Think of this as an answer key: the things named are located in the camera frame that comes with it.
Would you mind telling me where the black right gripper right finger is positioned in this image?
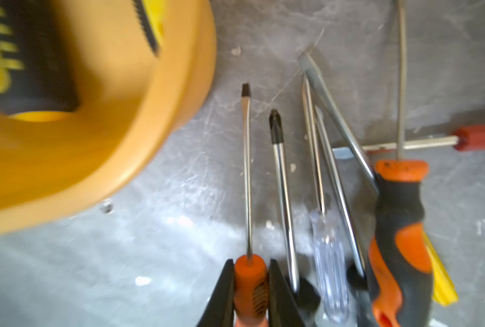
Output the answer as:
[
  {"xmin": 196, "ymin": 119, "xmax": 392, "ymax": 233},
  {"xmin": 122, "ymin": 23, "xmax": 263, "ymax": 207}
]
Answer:
[{"xmin": 268, "ymin": 259, "xmax": 305, "ymax": 327}]

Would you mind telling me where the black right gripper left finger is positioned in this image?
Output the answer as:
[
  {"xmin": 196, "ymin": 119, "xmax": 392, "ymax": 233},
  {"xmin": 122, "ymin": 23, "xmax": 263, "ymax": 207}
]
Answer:
[{"xmin": 197, "ymin": 259, "xmax": 235, "ymax": 327}]

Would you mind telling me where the green black screwdriver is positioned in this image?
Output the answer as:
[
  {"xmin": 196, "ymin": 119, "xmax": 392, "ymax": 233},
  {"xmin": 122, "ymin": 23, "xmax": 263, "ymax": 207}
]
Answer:
[{"xmin": 269, "ymin": 109, "xmax": 320, "ymax": 326}]

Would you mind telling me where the small orange black screwdriver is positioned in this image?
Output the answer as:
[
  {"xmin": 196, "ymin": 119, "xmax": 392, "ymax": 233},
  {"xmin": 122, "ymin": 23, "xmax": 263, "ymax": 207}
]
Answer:
[{"xmin": 234, "ymin": 83, "xmax": 268, "ymax": 326}]

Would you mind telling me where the clear handle screwdriver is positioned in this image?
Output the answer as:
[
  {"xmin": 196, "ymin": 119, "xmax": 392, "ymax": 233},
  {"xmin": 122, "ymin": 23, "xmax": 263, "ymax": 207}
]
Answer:
[{"xmin": 301, "ymin": 75, "xmax": 350, "ymax": 324}]

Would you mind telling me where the large orange black screwdriver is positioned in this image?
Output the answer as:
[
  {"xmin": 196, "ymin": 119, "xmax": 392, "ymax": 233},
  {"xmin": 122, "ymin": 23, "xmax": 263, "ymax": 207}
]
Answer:
[{"xmin": 368, "ymin": 1, "xmax": 433, "ymax": 326}]

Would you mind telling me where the yellow handle screwdriver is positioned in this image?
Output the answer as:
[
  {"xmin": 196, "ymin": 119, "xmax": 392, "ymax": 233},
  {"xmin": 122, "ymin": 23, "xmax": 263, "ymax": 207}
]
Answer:
[{"xmin": 298, "ymin": 50, "xmax": 459, "ymax": 307}]

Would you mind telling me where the yellow plastic storage box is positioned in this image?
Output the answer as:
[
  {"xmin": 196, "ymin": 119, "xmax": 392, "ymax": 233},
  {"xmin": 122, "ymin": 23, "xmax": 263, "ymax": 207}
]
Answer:
[{"xmin": 0, "ymin": 1, "xmax": 216, "ymax": 234}]

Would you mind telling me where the red clear purple screwdriver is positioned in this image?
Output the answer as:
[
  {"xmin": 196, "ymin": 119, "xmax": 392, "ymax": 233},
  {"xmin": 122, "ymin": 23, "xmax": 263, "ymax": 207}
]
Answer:
[{"xmin": 332, "ymin": 121, "xmax": 485, "ymax": 160}]

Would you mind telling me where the black yellow small screwdriver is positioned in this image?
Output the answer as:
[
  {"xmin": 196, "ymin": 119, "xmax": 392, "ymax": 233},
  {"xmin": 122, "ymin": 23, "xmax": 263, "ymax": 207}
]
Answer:
[{"xmin": 0, "ymin": 1, "xmax": 166, "ymax": 121}]

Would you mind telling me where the black handle yellow-cap screwdriver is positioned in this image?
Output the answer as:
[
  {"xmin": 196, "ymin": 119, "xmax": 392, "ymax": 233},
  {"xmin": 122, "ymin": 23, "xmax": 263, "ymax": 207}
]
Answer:
[{"xmin": 314, "ymin": 106, "xmax": 375, "ymax": 326}]

